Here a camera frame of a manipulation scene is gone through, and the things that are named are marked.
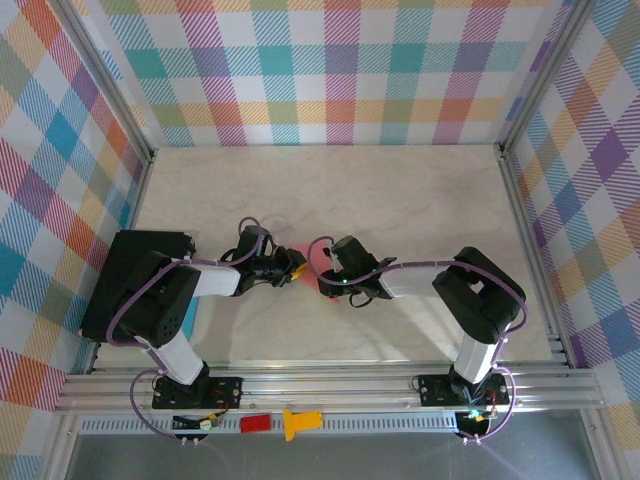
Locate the pink paper sheet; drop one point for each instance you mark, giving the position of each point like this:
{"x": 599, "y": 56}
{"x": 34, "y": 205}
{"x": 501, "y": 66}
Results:
{"x": 315, "y": 265}

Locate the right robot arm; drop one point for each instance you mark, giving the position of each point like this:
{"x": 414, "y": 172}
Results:
{"x": 472, "y": 357}

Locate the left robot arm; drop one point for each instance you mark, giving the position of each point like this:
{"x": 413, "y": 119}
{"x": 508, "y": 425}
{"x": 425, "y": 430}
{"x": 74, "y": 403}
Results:
{"x": 177, "y": 355}

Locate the yellow plastic tool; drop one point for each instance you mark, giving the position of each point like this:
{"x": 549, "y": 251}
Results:
{"x": 295, "y": 422}

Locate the red plastic block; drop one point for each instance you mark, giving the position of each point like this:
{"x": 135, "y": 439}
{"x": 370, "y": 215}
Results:
{"x": 256, "y": 423}

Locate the green white connector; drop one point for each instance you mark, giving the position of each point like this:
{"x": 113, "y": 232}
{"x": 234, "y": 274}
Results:
{"x": 211, "y": 423}

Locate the black flat case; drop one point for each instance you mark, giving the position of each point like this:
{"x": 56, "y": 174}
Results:
{"x": 105, "y": 300}

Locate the small green circuit board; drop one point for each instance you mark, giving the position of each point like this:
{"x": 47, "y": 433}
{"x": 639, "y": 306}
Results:
{"x": 473, "y": 415}

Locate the black round disc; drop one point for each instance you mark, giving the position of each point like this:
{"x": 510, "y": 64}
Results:
{"x": 475, "y": 429}

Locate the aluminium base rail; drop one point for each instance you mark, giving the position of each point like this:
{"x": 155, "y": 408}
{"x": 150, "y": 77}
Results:
{"x": 325, "y": 382}

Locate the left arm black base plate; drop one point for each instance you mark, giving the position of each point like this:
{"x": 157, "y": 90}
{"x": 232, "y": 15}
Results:
{"x": 230, "y": 390}

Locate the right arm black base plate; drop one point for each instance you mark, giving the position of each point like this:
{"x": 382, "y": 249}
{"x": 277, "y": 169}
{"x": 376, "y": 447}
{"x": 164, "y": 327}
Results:
{"x": 432, "y": 390}

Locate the aluminium side rail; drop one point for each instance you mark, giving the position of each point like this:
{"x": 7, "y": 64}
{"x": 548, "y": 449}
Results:
{"x": 516, "y": 200}
{"x": 136, "y": 200}

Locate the aluminium corner post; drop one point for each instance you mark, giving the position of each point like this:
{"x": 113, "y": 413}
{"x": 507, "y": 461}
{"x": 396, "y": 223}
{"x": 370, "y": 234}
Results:
{"x": 542, "y": 75}
{"x": 102, "y": 75}

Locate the aluminium frame leg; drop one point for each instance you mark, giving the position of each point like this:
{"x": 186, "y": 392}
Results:
{"x": 600, "y": 450}
{"x": 57, "y": 450}

